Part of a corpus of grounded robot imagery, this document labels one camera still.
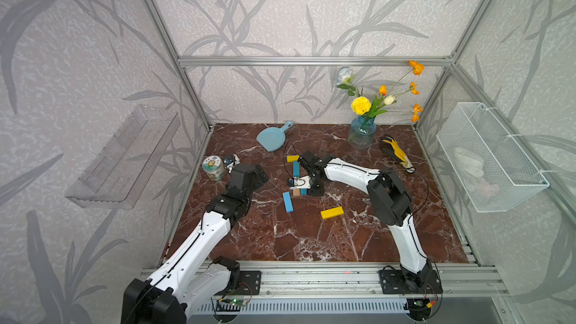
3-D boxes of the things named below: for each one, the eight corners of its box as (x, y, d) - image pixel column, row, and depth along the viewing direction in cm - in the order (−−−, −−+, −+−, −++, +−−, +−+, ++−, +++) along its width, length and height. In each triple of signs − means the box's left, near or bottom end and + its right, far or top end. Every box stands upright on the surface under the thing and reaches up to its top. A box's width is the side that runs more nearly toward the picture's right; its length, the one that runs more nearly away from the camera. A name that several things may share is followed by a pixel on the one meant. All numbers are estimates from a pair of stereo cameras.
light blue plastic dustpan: (253, 147, 114) (252, 144, 112) (267, 119, 127) (266, 117, 126) (280, 153, 112) (280, 150, 110) (292, 124, 125) (292, 121, 123)
